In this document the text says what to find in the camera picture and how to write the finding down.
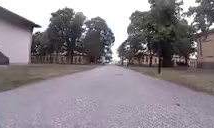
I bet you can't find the grey asphalt road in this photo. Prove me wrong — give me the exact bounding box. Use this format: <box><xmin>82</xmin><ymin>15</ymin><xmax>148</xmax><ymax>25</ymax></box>
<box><xmin>0</xmin><ymin>64</ymin><xmax>214</xmax><ymax>128</ymax></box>

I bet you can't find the group of large trees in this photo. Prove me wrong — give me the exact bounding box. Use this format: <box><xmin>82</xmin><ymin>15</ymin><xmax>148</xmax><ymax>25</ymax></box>
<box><xmin>116</xmin><ymin>0</ymin><xmax>198</xmax><ymax>69</ymax></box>
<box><xmin>30</xmin><ymin>7</ymin><xmax>116</xmax><ymax>65</ymax></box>

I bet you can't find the thin dark pole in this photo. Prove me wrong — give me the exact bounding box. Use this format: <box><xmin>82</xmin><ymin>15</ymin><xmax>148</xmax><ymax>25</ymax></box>
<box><xmin>157</xmin><ymin>42</ymin><xmax>162</xmax><ymax>75</ymax></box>

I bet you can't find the dry grass patch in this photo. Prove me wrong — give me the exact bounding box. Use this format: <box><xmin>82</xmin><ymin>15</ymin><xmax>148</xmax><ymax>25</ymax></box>
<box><xmin>0</xmin><ymin>63</ymin><xmax>100</xmax><ymax>94</ymax></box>
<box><xmin>126</xmin><ymin>65</ymin><xmax>214</xmax><ymax>98</ymax></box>

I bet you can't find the white building with dark roof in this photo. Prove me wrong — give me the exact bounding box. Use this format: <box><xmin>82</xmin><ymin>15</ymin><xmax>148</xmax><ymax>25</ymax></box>
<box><xmin>0</xmin><ymin>3</ymin><xmax>42</xmax><ymax>66</ymax></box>

